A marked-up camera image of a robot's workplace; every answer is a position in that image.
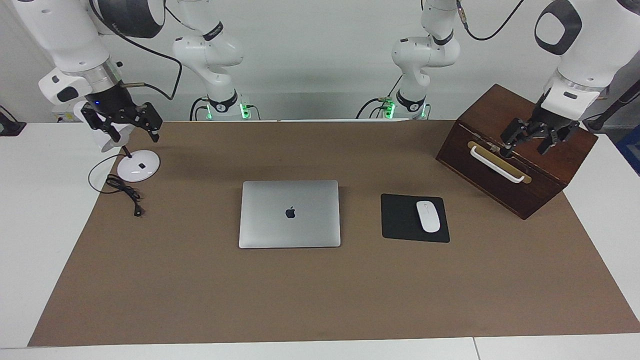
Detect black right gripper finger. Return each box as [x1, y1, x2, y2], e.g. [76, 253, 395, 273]
[81, 105, 121, 144]
[131, 102, 164, 144]

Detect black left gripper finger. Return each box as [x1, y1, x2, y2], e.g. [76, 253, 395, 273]
[538, 126, 577, 156]
[500, 117, 539, 159]

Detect silver laptop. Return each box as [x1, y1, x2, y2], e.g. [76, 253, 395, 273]
[238, 180, 342, 249]

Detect white power strip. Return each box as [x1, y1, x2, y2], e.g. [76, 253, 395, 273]
[52, 102, 77, 124]

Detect white desk lamp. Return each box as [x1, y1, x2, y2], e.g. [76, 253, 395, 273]
[74, 100, 161, 183]

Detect black slanted stand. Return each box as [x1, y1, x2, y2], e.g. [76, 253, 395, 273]
[582, 80, 640, 133]

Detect dark wooden box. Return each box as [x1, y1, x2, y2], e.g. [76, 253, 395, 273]
[435, 83, 599, 221]

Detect blue object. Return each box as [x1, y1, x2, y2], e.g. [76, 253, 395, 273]
[616, 125, 640, 177]

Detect black stand with flat foot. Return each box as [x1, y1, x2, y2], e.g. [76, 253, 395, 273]
[0, 106, 27, 137]

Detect white computer mouse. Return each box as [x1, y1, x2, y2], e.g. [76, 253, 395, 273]
[416, 200, 441, 234]

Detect black mouse pad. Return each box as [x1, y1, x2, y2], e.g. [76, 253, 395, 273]
[381, 193, 451, 244]

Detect brown table mat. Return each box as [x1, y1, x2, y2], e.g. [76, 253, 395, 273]
[27, 120, 640, 347]

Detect black right base cables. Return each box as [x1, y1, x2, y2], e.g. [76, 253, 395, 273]
[189, 96, 211, 122]

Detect black base cables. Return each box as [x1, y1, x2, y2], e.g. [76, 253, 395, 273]
[189, 96, 211, 122]
[356, 75, 403, 120]

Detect white box handle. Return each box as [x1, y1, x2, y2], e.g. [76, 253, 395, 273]
[470, 145, 527, 184]

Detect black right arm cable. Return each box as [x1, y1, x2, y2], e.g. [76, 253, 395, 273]
[89, 0, 184, 101]

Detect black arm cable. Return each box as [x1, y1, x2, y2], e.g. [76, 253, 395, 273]
[456, 0, 526, 42]
[89, 0, 184, 101]

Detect black lamp power cable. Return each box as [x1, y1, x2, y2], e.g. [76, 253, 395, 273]
[88, 154, 146, 217]

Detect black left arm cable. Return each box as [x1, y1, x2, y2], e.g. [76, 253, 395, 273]
[456, 0, 526, 42]

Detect black left base cables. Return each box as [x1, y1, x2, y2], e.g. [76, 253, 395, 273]
[356, 75, 403, 120]

